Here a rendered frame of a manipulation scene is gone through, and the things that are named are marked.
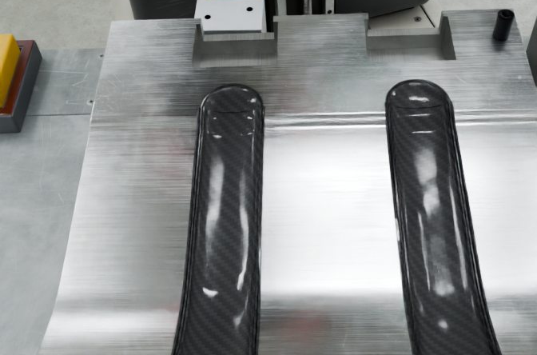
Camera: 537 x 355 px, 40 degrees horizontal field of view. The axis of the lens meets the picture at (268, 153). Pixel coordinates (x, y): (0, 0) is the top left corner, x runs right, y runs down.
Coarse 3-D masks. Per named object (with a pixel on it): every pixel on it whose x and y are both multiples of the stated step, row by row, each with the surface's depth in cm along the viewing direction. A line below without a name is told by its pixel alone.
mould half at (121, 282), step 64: (128, 64) 46; (320, 64) 45; (384, 64) 44; (448, 64) 44; (512, 64) 44; (128, 128) 43; (192, 128) 42; (320, 128) 42; (384, 128) 42; (512, 128) 41; (128, 192) 40; (320, 192) 39; (384, 192) 39; (512, 192) 39; (128, 256) 38; (320, 256) 37; (384, 256) 37; (512, 256) 37; (64, 320) 36; (128, 320) 35; (320, 320) 35; (384, 320) 35; (512, 320) 34
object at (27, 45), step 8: (16, 40) 58; (24, 40) 58; (32, 40) 58; (24, 48) 57; (24, 56) 57; (24, 64) 56; (16, 72) 56; (24, 72) 56; (16, 80) 55; (16, 88) 55; (8, 96) 54; (16, 96) 54; (8, 104) 54; (0, 112) 53; (8, 112) 53
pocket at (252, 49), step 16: (208, 48) 49; (224, 48) 49; (240, 48) 49; (256, 48) 49; (272, 48) 49; (192, 64) 46; (208, 64) 49; (224, 64) 49; (240, 64) 49; (256, 64) 49; (272, 64) 49
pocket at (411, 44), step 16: (368, 32) 48; (384, 32) 48; (400, 32) 48; (416, 32) 48; (432, 32) 48; (448, 32) 46; (368, 48) 49; (384, 48) 49; (400, 48) 49; (416, 48) 49; (432, 48) 49; (448, 48) 47
